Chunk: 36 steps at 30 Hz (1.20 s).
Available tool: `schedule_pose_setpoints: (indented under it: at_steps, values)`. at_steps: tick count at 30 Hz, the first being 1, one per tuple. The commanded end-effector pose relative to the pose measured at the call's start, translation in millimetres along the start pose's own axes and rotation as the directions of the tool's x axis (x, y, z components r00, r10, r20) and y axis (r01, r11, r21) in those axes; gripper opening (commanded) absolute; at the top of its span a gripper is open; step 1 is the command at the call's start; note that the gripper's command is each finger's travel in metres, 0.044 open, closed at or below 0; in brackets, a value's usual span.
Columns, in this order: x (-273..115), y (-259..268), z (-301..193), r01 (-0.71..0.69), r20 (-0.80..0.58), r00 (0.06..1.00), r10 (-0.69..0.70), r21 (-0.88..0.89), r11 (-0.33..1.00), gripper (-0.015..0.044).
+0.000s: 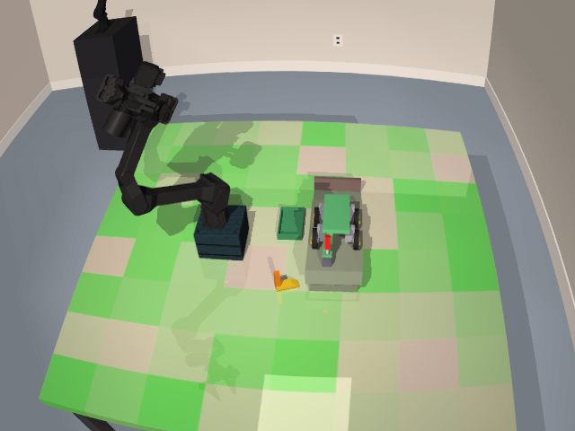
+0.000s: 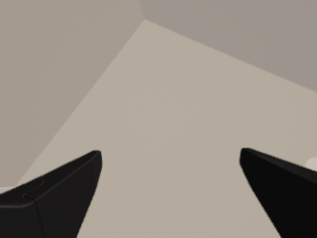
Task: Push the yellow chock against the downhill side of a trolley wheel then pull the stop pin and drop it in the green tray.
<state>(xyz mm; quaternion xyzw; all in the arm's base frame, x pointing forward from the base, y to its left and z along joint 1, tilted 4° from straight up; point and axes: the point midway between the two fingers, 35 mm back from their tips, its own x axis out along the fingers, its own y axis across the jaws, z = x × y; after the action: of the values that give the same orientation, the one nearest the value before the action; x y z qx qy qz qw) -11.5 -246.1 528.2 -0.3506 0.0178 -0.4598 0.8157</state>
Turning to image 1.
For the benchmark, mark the red-headed stop pin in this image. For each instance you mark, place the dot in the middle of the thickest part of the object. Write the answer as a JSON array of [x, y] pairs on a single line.
[[327, 243]]

